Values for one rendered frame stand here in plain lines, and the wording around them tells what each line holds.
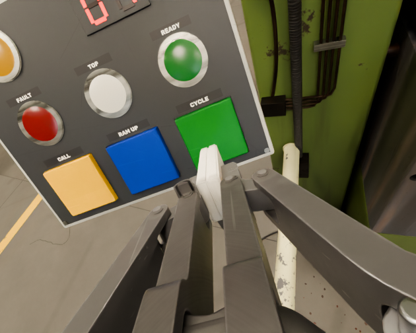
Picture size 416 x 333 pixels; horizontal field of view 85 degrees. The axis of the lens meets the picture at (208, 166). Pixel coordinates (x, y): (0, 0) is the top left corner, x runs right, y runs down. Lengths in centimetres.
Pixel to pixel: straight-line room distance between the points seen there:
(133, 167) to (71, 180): 9
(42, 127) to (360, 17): 54
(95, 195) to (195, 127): 17
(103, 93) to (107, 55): 4
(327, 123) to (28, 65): 63
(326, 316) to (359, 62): 97
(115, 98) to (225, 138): 14
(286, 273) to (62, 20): 58
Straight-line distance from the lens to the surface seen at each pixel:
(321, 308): 122
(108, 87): 31
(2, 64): 37
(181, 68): 29
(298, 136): 70
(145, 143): 30
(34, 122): 37
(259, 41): 55
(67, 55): 33
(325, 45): 54
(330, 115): 68
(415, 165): 52
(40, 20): 35
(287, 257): 58
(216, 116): 28
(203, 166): 16
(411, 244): 90
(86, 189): 36
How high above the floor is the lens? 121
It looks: 49 degrees down
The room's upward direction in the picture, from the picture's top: 30 degrees counter-clockwise
